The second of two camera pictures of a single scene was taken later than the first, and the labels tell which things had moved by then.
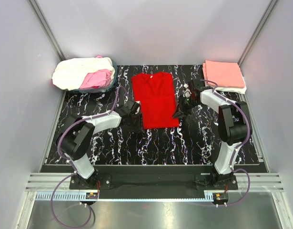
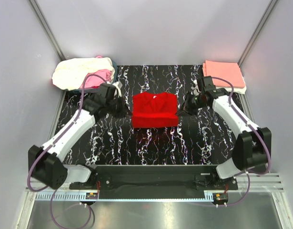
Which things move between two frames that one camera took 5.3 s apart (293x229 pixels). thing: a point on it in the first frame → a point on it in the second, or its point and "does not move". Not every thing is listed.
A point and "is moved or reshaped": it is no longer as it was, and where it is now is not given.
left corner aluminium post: [47, 30] does not move
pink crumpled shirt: [96, 79] does not move
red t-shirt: [156, 91] is moved or reshaped
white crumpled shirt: [69, 74] does not move
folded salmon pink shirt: [224, 74] does not move
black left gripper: [139, 128] → [125, 111]
